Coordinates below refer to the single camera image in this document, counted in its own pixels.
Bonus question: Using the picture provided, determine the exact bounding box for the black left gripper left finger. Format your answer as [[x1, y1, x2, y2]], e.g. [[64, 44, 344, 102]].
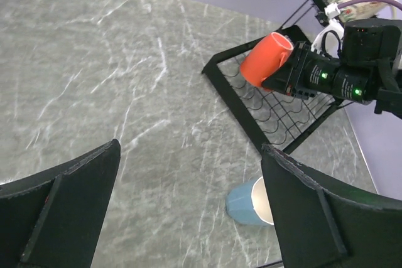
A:
[[1, 139, 121, 267]]

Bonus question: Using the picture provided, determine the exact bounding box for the black wire dish rack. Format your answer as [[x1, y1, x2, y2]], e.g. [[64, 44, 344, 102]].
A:
[[202, 0, 348, 154]]

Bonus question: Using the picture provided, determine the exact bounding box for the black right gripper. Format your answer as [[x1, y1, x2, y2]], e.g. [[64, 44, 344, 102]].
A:
[[262, 41, 341, 100]]

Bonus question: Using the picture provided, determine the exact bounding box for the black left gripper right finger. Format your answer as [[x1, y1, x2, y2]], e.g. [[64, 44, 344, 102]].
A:
[[261, 144, 401, 267]]

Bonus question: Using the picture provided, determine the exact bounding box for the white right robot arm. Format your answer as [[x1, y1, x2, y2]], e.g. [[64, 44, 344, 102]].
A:
[[262, 18, 401, 117]]

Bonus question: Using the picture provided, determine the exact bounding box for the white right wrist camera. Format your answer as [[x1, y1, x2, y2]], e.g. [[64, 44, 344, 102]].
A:
[[310, 3, 344, 56]]

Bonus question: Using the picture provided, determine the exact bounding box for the orange mug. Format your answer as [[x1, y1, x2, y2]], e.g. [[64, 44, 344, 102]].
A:
[[239, 31, 293, 88]]

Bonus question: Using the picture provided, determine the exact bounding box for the light blue mug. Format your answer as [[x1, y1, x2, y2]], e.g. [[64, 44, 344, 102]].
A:
[[225, 176, 274, 226]]

